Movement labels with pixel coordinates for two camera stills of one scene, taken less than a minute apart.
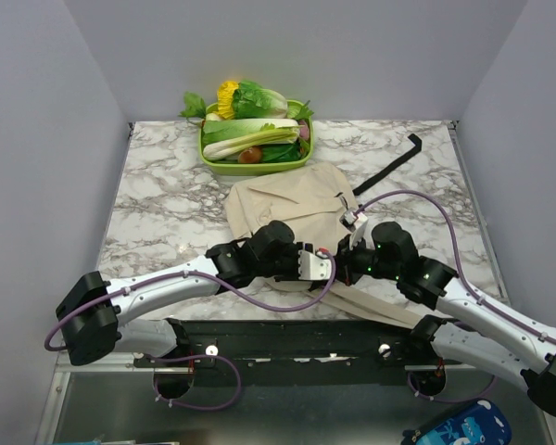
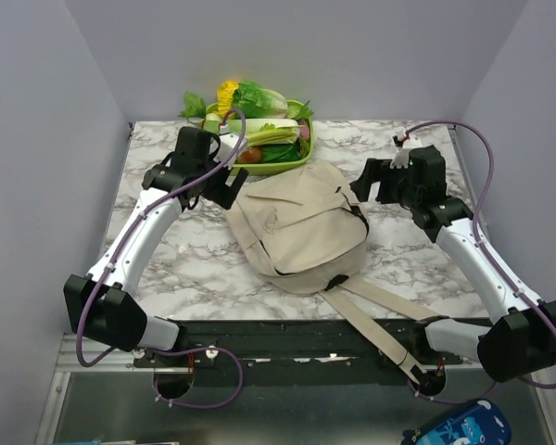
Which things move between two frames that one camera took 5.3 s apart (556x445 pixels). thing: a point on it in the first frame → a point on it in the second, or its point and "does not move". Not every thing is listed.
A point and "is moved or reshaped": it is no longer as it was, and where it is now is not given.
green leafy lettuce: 252,101 does not move
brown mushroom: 251,156 does not move
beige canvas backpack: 311,198 is moved or reshaped
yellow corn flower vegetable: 225,99 does not move
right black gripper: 345,261 → 375,171
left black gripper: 294,250 → 223,194
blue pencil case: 481,423 does not move
